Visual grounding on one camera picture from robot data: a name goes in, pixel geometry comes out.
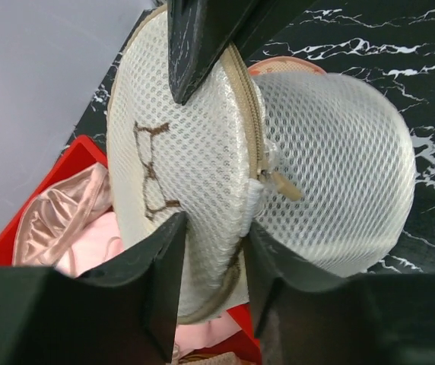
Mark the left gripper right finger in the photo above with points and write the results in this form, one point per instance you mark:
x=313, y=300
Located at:
x=302, y=314

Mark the shiny pink satin bra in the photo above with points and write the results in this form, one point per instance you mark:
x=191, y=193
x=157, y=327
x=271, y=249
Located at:
x=55, y=218

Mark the light pink bra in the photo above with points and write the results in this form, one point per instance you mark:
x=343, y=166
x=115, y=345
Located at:
x=100, y=241

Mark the beige bra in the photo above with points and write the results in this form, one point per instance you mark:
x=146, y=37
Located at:
x=225, y=354

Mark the red plastic bin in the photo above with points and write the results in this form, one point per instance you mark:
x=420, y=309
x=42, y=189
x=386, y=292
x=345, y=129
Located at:
x=80, y=154

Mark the white mesh laundry bag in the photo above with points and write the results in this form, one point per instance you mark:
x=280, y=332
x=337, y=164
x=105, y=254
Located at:
x=324, y=163

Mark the floral pink oven mitt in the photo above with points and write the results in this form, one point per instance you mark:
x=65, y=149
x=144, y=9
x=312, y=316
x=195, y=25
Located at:
x=284, y=63

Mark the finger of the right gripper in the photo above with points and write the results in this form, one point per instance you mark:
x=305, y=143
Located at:
x=266, y=19
x=198, y=34

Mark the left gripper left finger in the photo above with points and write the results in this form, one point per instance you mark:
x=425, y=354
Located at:
x=121, y=312

